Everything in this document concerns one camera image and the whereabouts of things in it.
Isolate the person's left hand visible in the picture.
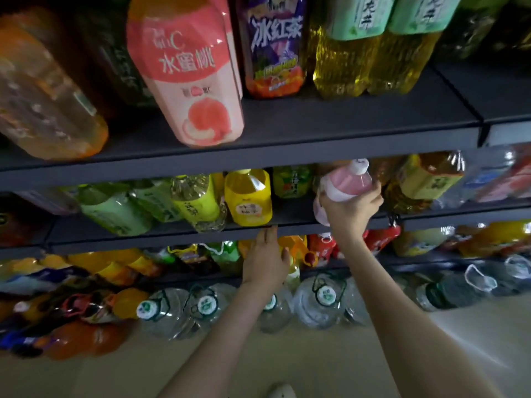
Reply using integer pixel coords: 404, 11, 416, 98
242, 226, 291, 291

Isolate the person's right hand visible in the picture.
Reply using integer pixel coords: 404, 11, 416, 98
319, 180, 384, 245

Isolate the white squat drink bottle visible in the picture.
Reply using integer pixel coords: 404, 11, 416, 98
314, 158, 374, 227

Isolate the group of large water bottles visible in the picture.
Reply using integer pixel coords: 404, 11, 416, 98
137, 253, 531, 341

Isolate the dark grey metal shelf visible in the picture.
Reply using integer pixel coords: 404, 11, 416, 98
0, 62, 531, 270

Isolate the group of green squat bottles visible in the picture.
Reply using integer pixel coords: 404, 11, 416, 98
70, 165, 315, 239

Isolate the pink squat drink bottle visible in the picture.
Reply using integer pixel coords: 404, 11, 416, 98
126, 0, 247, 149

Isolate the dark green squat bottle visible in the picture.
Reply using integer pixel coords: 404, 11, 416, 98
75, 0, 157, 108

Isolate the orange squat drink bottle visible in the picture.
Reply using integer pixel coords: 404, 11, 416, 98
0, 8, 110, 161

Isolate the person's left forearm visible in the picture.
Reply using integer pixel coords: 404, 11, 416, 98
158, 281, 283, 398

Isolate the person's right forearm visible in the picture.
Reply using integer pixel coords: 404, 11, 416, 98
340, 232, 503, 398

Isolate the person's grey shoe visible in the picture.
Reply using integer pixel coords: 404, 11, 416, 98
265, 383, 298, 398

